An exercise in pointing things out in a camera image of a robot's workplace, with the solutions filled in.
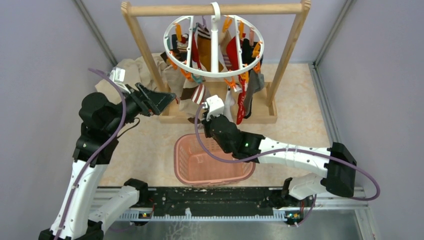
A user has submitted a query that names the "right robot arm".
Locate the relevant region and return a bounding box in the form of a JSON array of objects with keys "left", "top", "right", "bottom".
[{"left": 201, "top": 115, "right": 357, "bottom": 206}]

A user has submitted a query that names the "purple cable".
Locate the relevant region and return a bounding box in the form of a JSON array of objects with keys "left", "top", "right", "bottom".
[
  {"left": 193, "top": 102, "right": 382, "bottom": 229},
  {"left": 52, "top": 67, "right": 128, "bottom": 240}
]

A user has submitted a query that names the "grey sock with striped cuff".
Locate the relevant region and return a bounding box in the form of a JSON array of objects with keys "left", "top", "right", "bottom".
[{"left": 179, "top": 80, "right": 209, "bottom": 124}]

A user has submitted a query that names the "beige crumpled cloth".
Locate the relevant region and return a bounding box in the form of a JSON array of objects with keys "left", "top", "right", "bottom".
[{"left": 95, "top": 56, "right": 159, "bottom": 104}]

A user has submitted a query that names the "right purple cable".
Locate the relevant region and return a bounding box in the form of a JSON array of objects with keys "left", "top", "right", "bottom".
[{"left": 193, "top": 102, "right": 382, "bottom": 229}]

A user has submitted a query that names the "grey black sock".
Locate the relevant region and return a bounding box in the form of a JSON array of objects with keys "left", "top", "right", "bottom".
[{"left": 243, "top": 70, "right": 265, "bottom": 119}]

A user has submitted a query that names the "beige brown sock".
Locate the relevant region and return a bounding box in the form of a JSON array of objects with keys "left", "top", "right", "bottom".
[{"left": 160, "top": 52, "right": 186, "bottom": 99}]

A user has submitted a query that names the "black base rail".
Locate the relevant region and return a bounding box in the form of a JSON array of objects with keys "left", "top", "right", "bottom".
[{"left": 68, "top": 186, "right": 369, "bottom": 223}]

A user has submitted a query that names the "white round clip hanger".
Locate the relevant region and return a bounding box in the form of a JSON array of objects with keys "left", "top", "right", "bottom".
[{"left": 163, "top": 2, "right": 265, "bottom": 83}]

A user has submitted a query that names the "mustard yellow sock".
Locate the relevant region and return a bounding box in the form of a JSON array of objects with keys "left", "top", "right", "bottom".
[{"left": 196, "top": 29, "right": 211, "bottom": 72}]

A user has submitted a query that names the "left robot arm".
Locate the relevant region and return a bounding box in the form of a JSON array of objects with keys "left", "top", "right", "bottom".
[{"left": 39, "top": 83, "right": 176, "bottom": 240}]

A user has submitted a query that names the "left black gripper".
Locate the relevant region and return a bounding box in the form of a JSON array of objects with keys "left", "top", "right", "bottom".
[{"left": 104, "top": 81, "right": 177, "bottom": 135}]

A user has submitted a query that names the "white sock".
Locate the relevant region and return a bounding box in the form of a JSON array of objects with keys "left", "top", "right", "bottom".
[{"left": 223, "top": 88, "right": 236, "bottom": 123}]

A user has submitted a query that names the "wooden hanger rack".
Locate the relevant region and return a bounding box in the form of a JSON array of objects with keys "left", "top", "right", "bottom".
[{"left": 121, "top": 0, "right": 311, "bottom": 124}]

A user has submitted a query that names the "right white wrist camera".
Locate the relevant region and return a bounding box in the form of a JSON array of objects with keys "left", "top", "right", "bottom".
[{"left": 202, "top": 95, "right": 225, "bottom": 121}]

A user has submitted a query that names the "red patterned sock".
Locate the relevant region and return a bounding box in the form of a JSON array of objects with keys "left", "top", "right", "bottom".
[{"left": 236, "top": 78, "right": 248, "bottom": 125}]

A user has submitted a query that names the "pink plastic laundry basket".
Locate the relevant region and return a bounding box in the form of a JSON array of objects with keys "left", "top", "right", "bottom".
[{"left": 173, "top": 134, "right": 256, "bottom": 187}]

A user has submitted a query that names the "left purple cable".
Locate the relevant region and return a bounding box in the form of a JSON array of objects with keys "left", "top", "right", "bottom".
[{"left": 52, "top": 67, "right": 128, "bottom": 240}]

